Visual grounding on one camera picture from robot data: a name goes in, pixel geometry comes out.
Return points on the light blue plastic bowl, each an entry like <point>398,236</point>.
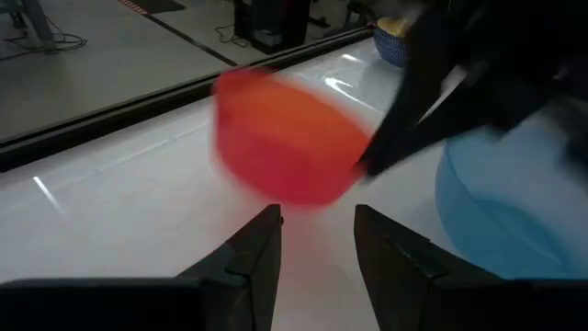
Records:
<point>510,207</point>

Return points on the orange plastic bowl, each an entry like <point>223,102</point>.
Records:
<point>285,142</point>

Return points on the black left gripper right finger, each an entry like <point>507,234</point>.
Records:
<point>395,276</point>

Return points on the blue patterned bowl, yellow inside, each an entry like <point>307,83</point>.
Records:
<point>390,46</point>

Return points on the black stand base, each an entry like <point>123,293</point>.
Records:
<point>340,16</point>

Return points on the grey metal stand leg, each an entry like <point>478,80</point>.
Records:
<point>39,23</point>

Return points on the black equipment box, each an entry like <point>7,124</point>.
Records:
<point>271,23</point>

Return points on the black table edge rail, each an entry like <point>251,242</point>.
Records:
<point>138,108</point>

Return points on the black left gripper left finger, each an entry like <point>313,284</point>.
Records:
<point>250,271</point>

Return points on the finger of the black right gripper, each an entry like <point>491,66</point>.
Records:
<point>441,131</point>
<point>420,83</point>

